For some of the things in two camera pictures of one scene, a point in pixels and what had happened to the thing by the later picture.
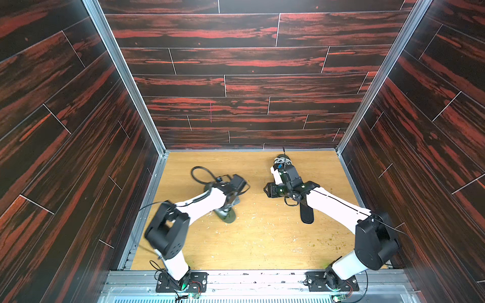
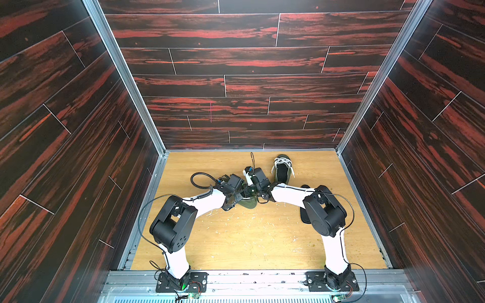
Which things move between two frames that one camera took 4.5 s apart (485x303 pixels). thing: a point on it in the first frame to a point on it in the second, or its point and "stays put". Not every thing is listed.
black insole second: (307, 213) stays put
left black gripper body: (227, 207) stays put
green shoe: (228, 216) to (249, 202)
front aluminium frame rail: (141, 286) stays put
